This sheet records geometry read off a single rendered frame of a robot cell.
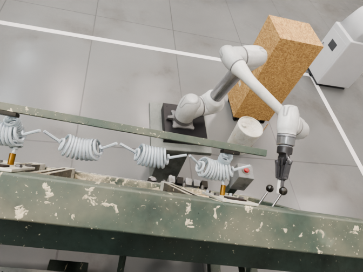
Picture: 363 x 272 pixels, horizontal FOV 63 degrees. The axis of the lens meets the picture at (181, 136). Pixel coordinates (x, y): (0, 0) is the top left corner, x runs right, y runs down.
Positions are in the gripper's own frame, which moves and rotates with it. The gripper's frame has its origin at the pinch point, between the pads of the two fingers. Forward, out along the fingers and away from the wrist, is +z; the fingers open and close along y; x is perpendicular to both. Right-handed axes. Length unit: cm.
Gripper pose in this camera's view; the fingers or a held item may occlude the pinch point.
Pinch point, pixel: (280, 187)
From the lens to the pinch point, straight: 155.8
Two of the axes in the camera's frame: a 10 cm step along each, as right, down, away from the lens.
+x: -9.7, -1.7, -1.9
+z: -1.5, 9.8, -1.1
